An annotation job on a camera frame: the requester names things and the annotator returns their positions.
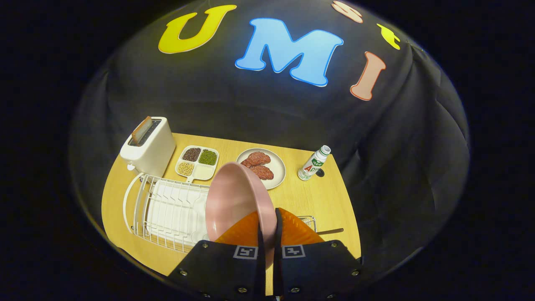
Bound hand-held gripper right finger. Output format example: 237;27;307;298
274;208;363;301

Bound white bottle with green label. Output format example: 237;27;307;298
297;145;331;181

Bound small wire basket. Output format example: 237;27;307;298
298;215;317;233

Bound white drain tray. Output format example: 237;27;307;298
146;180;209;247

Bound white wire dish rack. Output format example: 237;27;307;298
122;172;211;253

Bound pink plate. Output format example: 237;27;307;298
205;162;277;268

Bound brown toast slice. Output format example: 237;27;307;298
131;116;153;145

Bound green beans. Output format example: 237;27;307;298
198;149;218;166

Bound white toaster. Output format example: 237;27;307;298
120;116;177;178

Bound red-brown meat piece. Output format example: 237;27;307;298
240;151;271;168
250;165;275;181

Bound white compartment tray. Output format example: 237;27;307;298
175;145;219;184

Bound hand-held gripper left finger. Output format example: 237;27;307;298
167;208;266;301

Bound beige round plate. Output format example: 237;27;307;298
236;148;286;191

